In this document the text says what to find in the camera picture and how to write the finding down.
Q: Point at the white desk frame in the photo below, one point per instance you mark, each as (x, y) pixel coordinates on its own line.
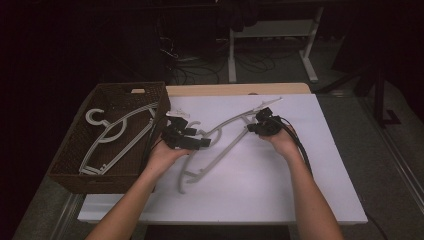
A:
(273, 28)

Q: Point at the grey plastic clothes hanger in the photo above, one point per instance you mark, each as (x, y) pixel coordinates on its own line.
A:
(87, 117)
(126, 148)
(181, 185)

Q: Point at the person's right hand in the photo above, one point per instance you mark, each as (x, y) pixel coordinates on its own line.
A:
(283, 141)

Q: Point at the brown wicker basket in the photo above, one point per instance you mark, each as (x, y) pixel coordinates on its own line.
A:
(66, 156)

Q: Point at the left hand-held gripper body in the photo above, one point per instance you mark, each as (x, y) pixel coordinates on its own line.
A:
(176, 136)

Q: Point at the person's left hand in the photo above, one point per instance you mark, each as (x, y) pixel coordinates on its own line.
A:
(163, 158)

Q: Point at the metal floor rail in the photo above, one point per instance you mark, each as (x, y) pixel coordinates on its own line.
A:
(400, 163)

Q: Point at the dark cloth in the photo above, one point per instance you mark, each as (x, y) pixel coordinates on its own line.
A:
(238, 15)

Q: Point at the dark metal stand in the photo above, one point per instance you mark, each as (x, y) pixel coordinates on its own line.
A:
(380, 100)

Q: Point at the white board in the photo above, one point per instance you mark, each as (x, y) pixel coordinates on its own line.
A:
(266, 186)

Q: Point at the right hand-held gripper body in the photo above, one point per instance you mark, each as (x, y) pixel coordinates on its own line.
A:
(270, 126)

